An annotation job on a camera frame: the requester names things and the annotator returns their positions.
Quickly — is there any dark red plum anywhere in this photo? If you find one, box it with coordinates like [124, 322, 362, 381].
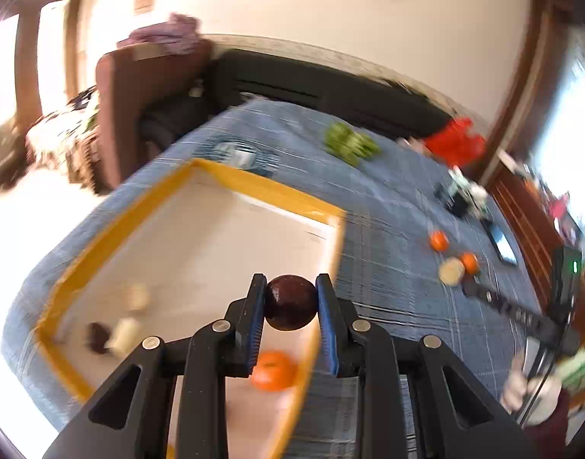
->
[85, 322, 111, 354]
[263, 275, 317, 332]

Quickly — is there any right hand white glove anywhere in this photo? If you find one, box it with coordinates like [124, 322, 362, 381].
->
[499, 337, 562, 427]

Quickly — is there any beige potato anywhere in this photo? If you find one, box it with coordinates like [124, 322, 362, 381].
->
[105, 317, 141, 360]
[438, 257, 466, 287]
[127, 284, 150, 313]

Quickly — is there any orange mandarin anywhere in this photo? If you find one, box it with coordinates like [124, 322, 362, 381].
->
[429, 230, 450, 253]
[460, 252, 480, 276]
[250, 350, 297, 392]

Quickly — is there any black smartphone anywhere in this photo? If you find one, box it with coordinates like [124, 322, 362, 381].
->
[480, 219, 517, 266]

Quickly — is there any blue plaid bed cover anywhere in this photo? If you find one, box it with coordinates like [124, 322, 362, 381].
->
[1, 99, 537, 429]

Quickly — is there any black cup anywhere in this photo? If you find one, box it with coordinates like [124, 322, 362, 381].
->
[445, 191, 470, 219]

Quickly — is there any white crumpled packaging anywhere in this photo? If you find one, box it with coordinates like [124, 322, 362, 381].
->
[447, 166, 489, 220]

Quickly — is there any small black clip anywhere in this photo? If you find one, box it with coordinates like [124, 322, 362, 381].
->
[434, 184, 446, 201]

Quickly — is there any wooden cabinet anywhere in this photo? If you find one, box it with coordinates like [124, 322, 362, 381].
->
[473, 0, 585, 345]

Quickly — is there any red plastic bag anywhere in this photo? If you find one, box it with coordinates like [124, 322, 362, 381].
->
[424, 117, 485, 168]

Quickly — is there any yellow rimmed cardboard box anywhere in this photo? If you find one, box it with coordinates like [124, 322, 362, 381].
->
[33, 156, 348, 459]

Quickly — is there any green leafy vegetable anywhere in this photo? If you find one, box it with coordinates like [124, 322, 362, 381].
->
[323, 122, 381, 167]

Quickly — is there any black sofa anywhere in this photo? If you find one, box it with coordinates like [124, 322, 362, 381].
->
[137, 50, 452, 156]

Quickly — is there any brown armchair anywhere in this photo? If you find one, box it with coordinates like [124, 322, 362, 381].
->
[94, 38, 214, 190]

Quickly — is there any purple cloth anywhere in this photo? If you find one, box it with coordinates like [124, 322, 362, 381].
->
[116, 13, 200, 55]

